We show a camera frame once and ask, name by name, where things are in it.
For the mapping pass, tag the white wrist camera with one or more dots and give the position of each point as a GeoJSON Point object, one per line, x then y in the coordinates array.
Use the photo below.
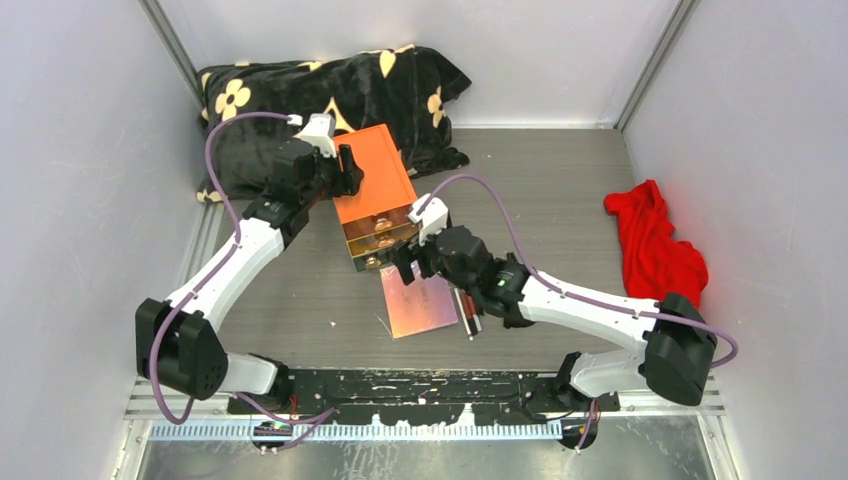
{"type": "Point", "coordinates": [430, 215]}
{"type": "Point", "coordinates": [319, 131]}

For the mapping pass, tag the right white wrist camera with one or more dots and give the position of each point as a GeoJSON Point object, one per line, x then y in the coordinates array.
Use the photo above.
{"type": "Point", "coordinates": [430, 215]}

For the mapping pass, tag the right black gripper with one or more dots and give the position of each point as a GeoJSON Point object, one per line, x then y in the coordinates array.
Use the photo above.
{"type": "Point", "coordinates": [405, 252]}

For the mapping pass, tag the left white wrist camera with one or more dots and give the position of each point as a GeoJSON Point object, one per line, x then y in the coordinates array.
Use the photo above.
{"type": "Point", "coordinates": [319, 131]}

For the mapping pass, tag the orange drawer organizer box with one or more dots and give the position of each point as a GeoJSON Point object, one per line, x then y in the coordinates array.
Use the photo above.
{"type": "Point", "coordinates": [375, 219]}

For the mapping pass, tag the large pink eyeshadow palette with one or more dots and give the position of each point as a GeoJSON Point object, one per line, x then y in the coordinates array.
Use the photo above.
{"type": "Point", "coordinates": [423, 306]}

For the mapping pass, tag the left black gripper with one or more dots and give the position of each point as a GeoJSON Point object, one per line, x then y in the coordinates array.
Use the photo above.
{"type": "Point", "coordinates": [348, 178]}

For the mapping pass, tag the black floral blanket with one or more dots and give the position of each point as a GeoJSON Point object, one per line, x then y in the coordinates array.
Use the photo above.
{"type": "Point", "coordinates": [405, 89]}

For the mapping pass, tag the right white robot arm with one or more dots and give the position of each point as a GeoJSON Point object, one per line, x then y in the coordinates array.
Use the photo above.
{"type": "Point", "coordinates": [663, 346]}

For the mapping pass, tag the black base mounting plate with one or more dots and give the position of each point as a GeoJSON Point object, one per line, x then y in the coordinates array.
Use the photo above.
{"type": "Point", "coordinates": [421, 397]}

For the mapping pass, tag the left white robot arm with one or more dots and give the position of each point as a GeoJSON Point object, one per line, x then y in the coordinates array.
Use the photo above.
{"type": "Point", "coordinates": [177, 343]}

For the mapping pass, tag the white makeup pencil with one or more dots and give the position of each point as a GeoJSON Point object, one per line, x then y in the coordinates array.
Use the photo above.
{"type": "Point", "coordinates": [456, 291]}

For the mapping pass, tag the red cloth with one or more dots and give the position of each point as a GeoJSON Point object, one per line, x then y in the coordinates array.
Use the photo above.
{"type": "Point", "coordinates": [654, 263]}

